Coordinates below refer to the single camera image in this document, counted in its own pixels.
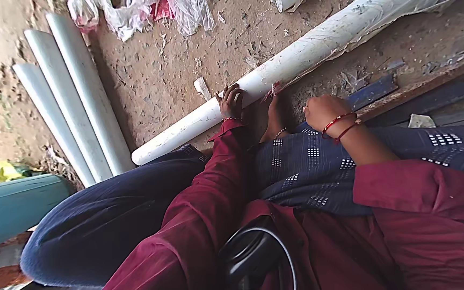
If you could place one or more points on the person's left little finger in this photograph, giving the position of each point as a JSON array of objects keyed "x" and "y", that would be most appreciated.
[{"x": 218, "y": 98}]

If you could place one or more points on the person's body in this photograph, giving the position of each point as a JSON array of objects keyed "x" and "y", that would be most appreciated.
[{"x": 344, "y": 249}]

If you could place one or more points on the crumpled white plastic bags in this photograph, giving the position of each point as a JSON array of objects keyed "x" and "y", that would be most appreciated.
[{"x": 135, "y": 18}]

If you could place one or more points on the person's legs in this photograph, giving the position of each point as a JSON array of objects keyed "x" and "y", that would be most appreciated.
[{"x": 107, "y": 213}]

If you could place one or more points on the dark blue flat bar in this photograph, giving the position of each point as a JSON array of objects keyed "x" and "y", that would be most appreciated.
[{"x": 437, "y": 98}]

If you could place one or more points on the clear plastic scrap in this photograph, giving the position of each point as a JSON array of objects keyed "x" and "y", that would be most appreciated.
[{"x": 354, "y": 79}]

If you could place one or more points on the person's left forearm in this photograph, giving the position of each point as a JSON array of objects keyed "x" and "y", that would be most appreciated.
[{"x": 216, "y": 173}]

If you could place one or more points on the pinkish red plastic shred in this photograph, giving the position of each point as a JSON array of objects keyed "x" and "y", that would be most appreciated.
[{"x": 275, "y": 88}]

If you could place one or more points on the long white plastic-wrapped pipe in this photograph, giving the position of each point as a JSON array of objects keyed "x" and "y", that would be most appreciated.
[{"x": 288, "y": 66}]

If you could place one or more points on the person's right hand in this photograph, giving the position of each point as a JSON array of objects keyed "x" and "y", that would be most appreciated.
[{"x": 328, "y": 110}]

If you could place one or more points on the person's left index finger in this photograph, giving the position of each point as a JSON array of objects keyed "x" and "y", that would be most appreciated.
[{"x": 237, "y": 94}]

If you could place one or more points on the rusty brown beam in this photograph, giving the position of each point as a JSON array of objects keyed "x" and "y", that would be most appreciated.
[{"x": 421, "y": 86}]

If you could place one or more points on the small white scrap piece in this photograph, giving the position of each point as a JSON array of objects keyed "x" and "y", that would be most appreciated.
[{"x": 202, "y": 88}]

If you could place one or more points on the person's left hand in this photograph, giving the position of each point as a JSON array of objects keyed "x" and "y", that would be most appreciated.
[{"x": 231, "y": 108}]

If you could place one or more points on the pale stone-like fragment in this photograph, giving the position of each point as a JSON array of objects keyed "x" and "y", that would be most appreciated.
[{"x": 421, "y": 121}]

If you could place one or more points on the black object with white rim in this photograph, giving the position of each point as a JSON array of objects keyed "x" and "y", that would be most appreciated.
[{"x": 252, "y": 253}]

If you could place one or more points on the short white pipe end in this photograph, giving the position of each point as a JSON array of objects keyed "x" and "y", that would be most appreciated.
[{"x": 284, "y": 4}]

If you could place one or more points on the grey-white pipe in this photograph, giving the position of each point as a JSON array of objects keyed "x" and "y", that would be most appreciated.
[
  {"x": 69, "y": 104},
  {"x": 87, "y": 88},
  {"x": 54, "y": 121}
]

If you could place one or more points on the person's left ring finger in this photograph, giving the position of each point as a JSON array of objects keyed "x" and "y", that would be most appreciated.
[{"x": 225, "y": 92}]

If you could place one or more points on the person's right fingers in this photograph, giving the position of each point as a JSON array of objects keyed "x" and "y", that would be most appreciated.
[{"x": 311, "y": 112}]

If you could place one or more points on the teal cylindrical container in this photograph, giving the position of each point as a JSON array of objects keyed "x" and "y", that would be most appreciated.
[{"x": 18, "y": 207}]

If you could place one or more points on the grey flat bar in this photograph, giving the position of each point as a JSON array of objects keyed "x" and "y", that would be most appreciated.
[{"x": 461, "y": 115}]

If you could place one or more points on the person's left middle finger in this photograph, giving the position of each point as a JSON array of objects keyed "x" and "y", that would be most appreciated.
[{"x": 232, "y": 89}]

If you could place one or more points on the person's right forearm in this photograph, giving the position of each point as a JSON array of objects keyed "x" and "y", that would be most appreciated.
[{"x": 409, "y": 183}]

